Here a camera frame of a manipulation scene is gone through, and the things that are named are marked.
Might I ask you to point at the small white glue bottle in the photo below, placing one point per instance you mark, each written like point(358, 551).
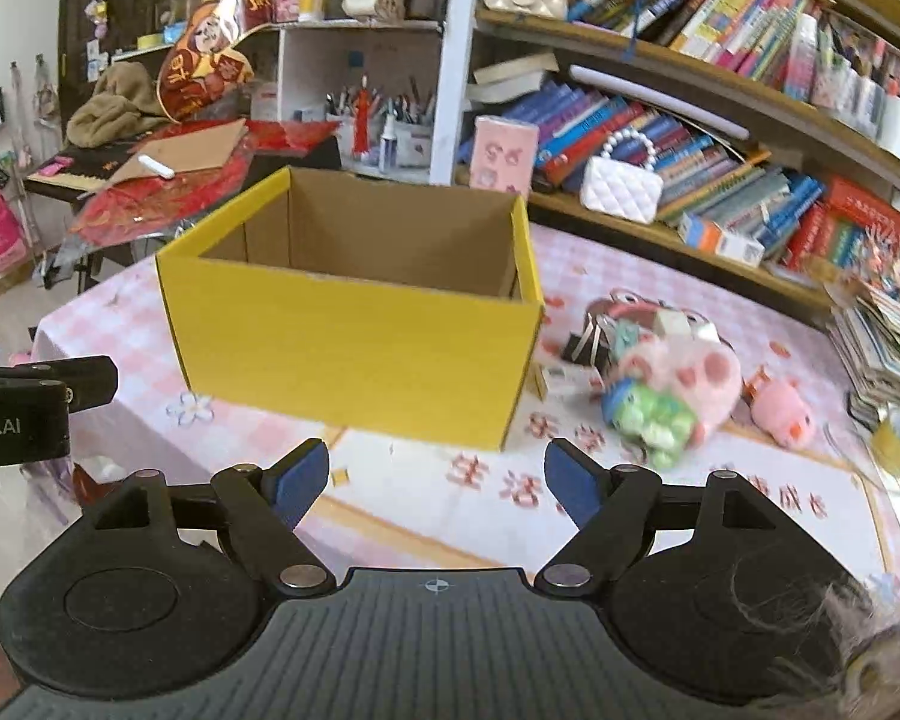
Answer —
point(388, 148)

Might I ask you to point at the white rolled paper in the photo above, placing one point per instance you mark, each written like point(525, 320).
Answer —
point(645, 90)

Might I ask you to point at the white cube charger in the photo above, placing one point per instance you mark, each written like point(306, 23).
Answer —
point(673, 324)

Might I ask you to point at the black binder clips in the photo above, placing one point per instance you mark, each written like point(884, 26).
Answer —
point(585, 341)

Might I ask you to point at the pink hanging bag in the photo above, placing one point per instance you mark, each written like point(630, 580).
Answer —
point(4, 236)

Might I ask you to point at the brown cardboard sheet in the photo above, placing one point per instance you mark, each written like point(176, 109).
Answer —
point(195, 146)

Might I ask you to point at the large pink plush pig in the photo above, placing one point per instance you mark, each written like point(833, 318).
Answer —
point(701, 375)

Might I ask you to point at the white marker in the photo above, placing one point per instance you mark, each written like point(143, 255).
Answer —
point(154, 166)

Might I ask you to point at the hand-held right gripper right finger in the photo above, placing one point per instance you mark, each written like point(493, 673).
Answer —
point(574, 481)

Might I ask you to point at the red tassel figurine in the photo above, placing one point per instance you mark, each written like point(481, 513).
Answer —
point(361, 116)

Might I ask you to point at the red boxed book set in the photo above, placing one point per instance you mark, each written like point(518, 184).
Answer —
point(847, 225)

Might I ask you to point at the small pink plush pig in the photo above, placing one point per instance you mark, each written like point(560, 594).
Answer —
point(784, 409)

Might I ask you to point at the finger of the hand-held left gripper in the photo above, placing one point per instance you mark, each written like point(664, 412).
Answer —
point(82, 382)

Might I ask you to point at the row of blue books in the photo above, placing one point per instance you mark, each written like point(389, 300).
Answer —
point(615, 135)

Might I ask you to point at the white desk shelf unit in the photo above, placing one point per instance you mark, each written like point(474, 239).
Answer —
point(307, 60)

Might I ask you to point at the brown blanket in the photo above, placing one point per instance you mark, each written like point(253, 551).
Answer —
point(112, 112)

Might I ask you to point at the green plush toy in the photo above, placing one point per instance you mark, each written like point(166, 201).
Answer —
point(656, 420)

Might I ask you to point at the red foil sheet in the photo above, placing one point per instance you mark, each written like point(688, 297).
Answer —
point(142, 206)

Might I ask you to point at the wooden bookshelf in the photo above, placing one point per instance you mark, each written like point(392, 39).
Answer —
point(705, 67)

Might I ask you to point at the pen holder with pens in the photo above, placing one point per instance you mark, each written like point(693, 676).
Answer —
point(409, 139)

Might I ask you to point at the stack of booklets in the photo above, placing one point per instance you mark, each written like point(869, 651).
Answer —
point(881, 345)

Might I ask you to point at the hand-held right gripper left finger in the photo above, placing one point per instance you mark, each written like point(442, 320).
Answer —
point(300, 481)

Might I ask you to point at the colourful antler decoration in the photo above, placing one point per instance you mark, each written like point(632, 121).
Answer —
point(886, 262)

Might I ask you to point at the red gold foil decoration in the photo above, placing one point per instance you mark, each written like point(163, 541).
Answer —
point(202, 52)

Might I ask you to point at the pink printed cylinder container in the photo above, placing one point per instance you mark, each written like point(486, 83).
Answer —
point(502, 157)

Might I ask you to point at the grey fuzzy cuff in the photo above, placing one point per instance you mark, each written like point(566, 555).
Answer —
point(870, 637)

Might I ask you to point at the white quilted handbag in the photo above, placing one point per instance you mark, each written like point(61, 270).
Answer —
point(621, 191)

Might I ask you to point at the row of colourful books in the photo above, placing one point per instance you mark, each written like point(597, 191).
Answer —
point(750, 22)

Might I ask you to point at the yellow cardboard box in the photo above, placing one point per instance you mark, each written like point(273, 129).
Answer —
point(345, 345)

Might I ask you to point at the pink checked table mat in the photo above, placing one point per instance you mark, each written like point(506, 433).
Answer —
point(420, 480)

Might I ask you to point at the black electronic keyboard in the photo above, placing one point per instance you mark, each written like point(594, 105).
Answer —
point(60, 181)

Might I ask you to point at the orange and white carton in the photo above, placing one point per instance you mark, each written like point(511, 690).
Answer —
point(720, 240)

